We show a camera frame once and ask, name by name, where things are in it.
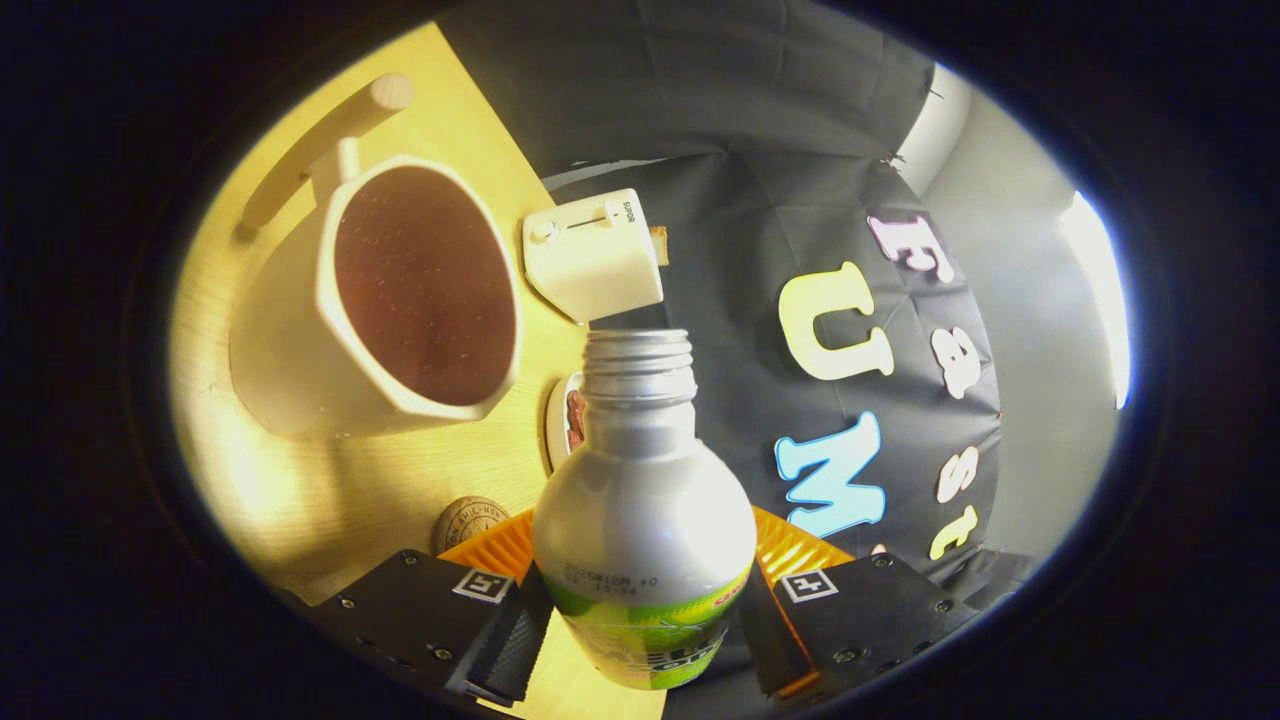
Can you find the black backdrop cloth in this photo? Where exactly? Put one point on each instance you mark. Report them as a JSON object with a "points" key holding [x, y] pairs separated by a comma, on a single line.
{"points": [[740, 130]]}

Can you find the toast slice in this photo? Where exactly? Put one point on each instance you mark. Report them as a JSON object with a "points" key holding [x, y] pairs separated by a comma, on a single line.
{"points": [[659, 246]]}

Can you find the small white plate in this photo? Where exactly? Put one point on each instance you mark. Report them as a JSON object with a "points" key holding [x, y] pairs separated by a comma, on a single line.
{"points": [[555, 425]]}

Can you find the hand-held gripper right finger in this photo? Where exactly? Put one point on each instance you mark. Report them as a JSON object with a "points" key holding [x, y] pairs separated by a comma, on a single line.
{"points": [[880, 610]]}

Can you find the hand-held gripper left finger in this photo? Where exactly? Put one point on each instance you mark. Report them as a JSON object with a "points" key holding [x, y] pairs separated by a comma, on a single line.
{"points": [[420, 610]]}

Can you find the silver juice bottle green label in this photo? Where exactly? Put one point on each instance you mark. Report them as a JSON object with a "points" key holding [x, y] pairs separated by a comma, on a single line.
{"points": [[640, 510]]}

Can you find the brown food pieces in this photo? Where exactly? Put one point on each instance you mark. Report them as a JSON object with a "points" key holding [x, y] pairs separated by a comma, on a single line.
{"points": [[576, 415]]}

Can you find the white toaster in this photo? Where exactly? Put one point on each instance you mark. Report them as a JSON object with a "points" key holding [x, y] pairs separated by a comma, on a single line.
{"points": [[595, 260]]}

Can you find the wooden table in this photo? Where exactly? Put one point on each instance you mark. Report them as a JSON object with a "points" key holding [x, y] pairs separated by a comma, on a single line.
{"points": [[330, 490]]}

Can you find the round cork coaster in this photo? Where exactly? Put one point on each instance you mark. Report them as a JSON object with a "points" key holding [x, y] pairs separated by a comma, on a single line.
{"points": [[468, 522]]}

